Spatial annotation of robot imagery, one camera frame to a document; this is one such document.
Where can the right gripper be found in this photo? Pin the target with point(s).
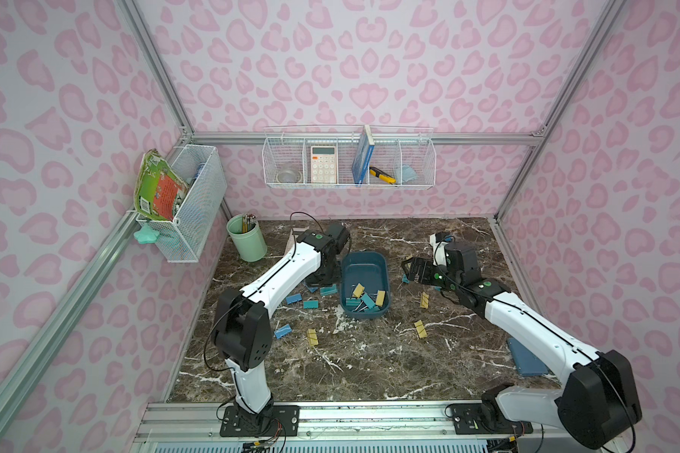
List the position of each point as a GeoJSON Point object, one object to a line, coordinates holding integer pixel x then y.
{"type": "Point", "coordinates": [426, 271]}

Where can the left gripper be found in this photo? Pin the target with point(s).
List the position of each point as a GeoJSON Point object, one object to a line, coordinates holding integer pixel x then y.
{"type": "Point", "coordinates": [326, 275]}

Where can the yellow binder clip mid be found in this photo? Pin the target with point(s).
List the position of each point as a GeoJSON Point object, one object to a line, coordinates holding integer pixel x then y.
{"type": "Point", "coordinates": [424, 301]}

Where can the teal plastic storage box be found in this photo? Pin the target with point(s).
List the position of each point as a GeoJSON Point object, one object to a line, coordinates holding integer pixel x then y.
{"type": "Point", "coordinates": [365, 286]}

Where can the blue binder clip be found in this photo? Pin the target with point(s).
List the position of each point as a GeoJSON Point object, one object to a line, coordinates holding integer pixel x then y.
{"type": "Point", "coordinates": [282, 331]}
{"type": "Point", "coordinates": [294, 298]}

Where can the yellow binder clip table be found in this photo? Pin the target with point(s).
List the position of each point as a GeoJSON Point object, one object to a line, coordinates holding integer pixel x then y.
{"type": "Point", "coordinates": [420, 329]}
{"type": "Point", "coordinates": [311, 337]}

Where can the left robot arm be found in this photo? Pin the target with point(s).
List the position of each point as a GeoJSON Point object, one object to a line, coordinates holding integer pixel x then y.
{"type": "Point", "coordinates": [242, 332]}

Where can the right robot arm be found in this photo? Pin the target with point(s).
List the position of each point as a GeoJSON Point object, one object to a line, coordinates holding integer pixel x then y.
{"type": "Point", "coordinates": [598, 397]}

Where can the pink calculator on table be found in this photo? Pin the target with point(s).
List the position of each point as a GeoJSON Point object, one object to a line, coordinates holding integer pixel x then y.
{"type": "Point", "coordinates": [289, 243]}

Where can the clear tape roll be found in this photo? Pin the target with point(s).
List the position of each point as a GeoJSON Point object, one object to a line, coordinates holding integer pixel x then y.
{"type": "Point", "coordinates": [289, 174]}

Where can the yellow black utility knife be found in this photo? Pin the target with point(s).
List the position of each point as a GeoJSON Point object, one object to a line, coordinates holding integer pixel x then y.
{"type": "Point", "coordinates": [382, 175]}

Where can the blue book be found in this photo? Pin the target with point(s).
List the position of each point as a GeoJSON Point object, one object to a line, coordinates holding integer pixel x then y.
{"type": "Point", "coordinates": [363, 155]}

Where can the white orange calculator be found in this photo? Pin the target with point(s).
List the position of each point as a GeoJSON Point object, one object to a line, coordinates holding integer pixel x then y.
{"type": "Point", "coordinates": [323, 164]}

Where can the mint green pen cup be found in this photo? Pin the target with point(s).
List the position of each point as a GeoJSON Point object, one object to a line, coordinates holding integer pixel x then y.
{"type": "Point", "coordinates": [247, 236]}

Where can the light blue cloth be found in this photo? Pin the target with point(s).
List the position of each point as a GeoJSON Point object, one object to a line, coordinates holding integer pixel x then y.
{"type": "Point", "coordinates": [406, 175]}

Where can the blue notebook on table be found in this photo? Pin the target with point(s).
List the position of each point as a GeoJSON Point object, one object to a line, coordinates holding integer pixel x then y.
{"type": "Point", "coordinates": [527, 363]}

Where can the white mesh side basket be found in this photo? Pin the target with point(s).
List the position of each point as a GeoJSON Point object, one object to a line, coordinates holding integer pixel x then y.
{"type": "Point", "coordinates": [184, 239]}

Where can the green red booklet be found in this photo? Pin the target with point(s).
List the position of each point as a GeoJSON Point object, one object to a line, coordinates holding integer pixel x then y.
{"type": "Point", "coordinates": [159, 191]}

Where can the mint star hook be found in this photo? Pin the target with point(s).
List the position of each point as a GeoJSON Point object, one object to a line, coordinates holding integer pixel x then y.
{"type": "Point", "coordinates": [146, 235]}

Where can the white wire wall basket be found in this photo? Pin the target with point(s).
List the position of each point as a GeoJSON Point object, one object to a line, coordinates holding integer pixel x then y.
{"type": "Point", "coordinates": [394, 146]}

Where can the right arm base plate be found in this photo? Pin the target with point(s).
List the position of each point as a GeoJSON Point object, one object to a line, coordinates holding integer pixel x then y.
{"type": "Point", "coordinates": [481, 418]}

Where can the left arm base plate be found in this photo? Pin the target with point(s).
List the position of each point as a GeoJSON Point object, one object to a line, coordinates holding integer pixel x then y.
{"type": "Point", "coordinates": [237, 422]}

